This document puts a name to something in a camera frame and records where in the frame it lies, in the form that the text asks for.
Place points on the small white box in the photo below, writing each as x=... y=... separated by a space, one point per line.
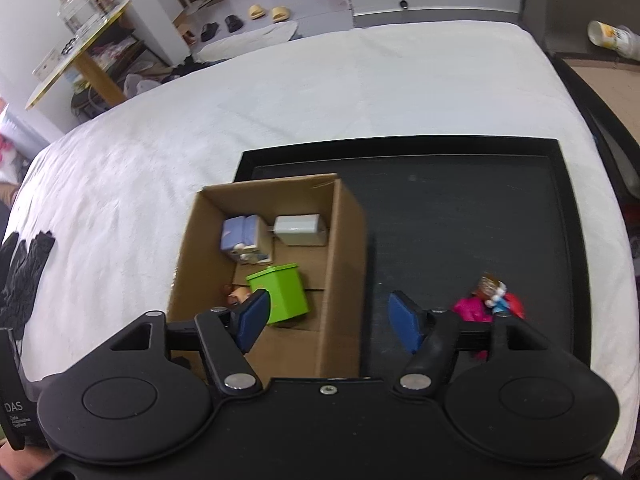
x=45 y=64

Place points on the black side table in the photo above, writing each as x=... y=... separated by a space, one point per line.
x=600 y=125

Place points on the green hexagonal box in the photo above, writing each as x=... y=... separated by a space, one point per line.
x=282 y=292

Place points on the pink toy figure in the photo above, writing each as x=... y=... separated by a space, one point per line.
x=470 y=310

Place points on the black tray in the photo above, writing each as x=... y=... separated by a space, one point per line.
x=450 y=210

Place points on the black slipper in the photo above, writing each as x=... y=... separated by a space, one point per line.
x=210 y=31
x=233 y=22

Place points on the brown cardboard box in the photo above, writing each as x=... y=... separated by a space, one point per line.
x=345 y=285

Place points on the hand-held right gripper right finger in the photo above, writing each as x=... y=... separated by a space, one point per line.
x=405 y=320

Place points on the pink plush toy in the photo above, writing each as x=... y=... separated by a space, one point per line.
x=7 y=157

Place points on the yellow white cup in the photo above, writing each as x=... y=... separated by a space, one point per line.
x=607 y=37

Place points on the brown cardboard sheet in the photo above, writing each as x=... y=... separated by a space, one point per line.
x=615 y=95

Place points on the white charger plug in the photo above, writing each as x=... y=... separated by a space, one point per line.
x=297 y=230

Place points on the clear plastic bottle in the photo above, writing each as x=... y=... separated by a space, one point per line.
x=75 y=7

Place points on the blue blocky toy figure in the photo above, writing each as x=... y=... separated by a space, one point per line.
x=240 y=232

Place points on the person's left forearm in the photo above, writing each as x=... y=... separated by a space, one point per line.
x=20 y=467

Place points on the brown-haired small figurine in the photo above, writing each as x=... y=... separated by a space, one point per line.
x=235 y=297

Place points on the white rug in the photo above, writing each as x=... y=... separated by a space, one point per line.
x=250 y=42

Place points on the round yellow-edged table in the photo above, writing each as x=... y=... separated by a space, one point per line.
x=102 y=77

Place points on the small red toy figurine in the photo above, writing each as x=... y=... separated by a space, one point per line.
x=512 y=305

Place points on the beige slipper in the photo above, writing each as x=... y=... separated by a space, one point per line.
x=257 y=11
x=280 y=14

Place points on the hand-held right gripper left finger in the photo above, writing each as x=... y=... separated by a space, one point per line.
x=252 y=320

